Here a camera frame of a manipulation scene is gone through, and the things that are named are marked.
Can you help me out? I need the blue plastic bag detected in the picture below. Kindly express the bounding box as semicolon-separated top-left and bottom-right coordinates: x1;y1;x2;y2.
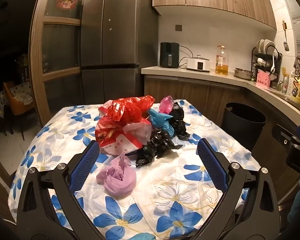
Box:
147;108;176;138

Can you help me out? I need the hanging metal spatula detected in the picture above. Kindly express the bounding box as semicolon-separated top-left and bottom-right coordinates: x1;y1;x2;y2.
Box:
282;20;289;51

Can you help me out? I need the black dish rack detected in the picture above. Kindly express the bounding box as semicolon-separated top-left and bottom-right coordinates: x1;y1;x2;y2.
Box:
252;39;283;83

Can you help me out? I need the black air fryer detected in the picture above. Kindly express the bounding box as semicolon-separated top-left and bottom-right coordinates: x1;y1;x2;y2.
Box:
160;42;180;68

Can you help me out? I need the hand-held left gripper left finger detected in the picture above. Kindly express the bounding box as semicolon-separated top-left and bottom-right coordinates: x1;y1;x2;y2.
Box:
16;140;108;240

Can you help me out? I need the purple plastic bag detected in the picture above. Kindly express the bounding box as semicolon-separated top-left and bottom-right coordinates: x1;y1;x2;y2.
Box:
96;151;136;195

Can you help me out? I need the pink plastic bag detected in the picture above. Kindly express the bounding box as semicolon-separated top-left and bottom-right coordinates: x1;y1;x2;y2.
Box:
159;95;175;114

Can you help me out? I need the yellow detergent bottle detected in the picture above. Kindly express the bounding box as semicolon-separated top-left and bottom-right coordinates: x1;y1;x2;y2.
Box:
291;76;300;105

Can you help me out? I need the red white printed plastic bag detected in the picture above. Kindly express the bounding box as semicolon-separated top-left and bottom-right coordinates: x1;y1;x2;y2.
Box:
95;116;152;155

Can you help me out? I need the black trash bin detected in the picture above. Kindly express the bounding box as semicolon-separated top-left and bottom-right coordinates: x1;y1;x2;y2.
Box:
221;102;267;152

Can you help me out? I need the pink utensil holder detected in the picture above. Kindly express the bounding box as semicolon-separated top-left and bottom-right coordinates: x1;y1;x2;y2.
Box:
256;71;274;88

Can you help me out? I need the steel mixing bowl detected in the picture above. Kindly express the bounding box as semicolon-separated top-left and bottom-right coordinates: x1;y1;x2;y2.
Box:
234;67;255;80

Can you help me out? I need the white pump bottle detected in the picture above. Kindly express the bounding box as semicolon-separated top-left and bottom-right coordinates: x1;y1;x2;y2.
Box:
289;72;296;96

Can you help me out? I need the black plastic bag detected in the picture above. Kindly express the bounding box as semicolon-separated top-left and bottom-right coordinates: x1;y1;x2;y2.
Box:
150;130;183;158
135;145;157;168
169;102;190;140

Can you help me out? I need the kitchen counter with wooden cabinets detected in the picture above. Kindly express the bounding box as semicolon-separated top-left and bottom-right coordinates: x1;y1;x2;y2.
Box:
141;66;300;178

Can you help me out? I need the red round door decoration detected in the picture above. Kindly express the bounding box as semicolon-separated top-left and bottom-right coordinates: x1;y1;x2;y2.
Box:
56;0;78;10

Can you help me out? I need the orange chair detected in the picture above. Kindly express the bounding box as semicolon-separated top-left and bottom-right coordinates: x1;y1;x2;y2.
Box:
2;81;37;140

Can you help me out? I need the white electric cooker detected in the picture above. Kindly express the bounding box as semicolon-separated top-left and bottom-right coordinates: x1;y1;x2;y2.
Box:
186;54;211;72

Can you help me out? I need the wooden glass door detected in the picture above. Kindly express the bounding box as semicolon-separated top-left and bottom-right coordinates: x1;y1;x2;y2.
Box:
30;0;90;128

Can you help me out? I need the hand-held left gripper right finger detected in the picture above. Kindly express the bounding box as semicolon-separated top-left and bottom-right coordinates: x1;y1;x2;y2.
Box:
187;138;280;240

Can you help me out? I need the cooking oil bottle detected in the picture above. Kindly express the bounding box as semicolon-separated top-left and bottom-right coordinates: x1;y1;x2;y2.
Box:
215;45;229;75

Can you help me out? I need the blue floral tablecloth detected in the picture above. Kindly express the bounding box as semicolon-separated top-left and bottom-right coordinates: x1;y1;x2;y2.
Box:
7;99;262;240

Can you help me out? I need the grey refrigerator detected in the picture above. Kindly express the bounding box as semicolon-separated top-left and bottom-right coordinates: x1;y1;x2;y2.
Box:
79;0;159;105

